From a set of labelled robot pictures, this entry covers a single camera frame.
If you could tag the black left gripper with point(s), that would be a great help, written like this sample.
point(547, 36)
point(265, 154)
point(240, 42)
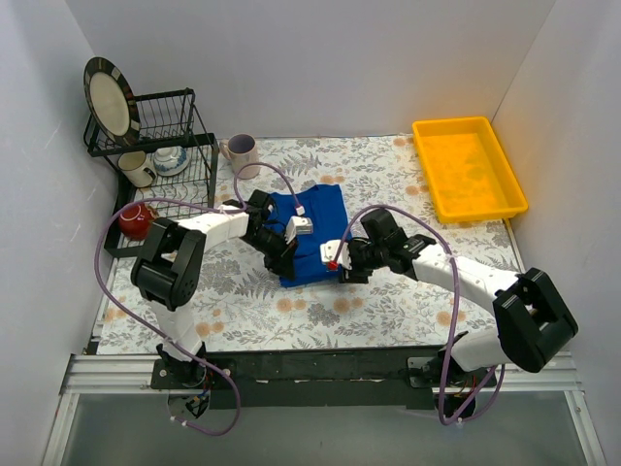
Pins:
point(282, 259)

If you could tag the aluminium frame rail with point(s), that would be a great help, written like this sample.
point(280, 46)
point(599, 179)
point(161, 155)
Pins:
point(108, 415)

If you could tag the black wire dish rack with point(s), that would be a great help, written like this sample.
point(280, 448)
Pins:
point(168, 119)

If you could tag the dark rimmed cream plate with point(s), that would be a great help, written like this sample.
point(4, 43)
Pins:
point(111, 101)

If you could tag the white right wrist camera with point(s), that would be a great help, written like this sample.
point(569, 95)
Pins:
point(334, 255)

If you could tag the red cup in rack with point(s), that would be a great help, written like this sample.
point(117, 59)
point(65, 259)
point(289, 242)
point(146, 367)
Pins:
point(134, 223)

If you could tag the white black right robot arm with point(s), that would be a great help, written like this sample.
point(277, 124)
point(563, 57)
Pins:
point(532, 321)

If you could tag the cream mug in rack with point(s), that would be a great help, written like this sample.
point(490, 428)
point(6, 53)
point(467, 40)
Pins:
point(137, 168)

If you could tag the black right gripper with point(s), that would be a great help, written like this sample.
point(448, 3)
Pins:
point(353, 268)

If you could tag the yellow plastic bin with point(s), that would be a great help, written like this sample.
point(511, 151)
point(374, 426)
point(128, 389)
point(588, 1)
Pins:
point(467, 172)

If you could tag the beige ceramic mug purple inside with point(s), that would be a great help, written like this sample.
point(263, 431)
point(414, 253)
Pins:
point(242, 153)

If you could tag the blue printed t shirt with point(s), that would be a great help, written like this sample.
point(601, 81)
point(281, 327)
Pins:
point(324, 206)

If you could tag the blue white teapot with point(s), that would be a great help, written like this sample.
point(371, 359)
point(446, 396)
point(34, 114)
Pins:
point(170, 161)

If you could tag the floral patterned table mat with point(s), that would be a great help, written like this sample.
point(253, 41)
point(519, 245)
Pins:
point(239, 305)

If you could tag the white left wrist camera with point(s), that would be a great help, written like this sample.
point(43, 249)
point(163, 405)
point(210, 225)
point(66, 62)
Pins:
point(297, 226)

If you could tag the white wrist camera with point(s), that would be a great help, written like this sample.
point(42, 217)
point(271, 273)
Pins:
point(334, 255)
point(297, 226)

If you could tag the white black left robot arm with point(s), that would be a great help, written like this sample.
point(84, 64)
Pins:
point(169, 263)

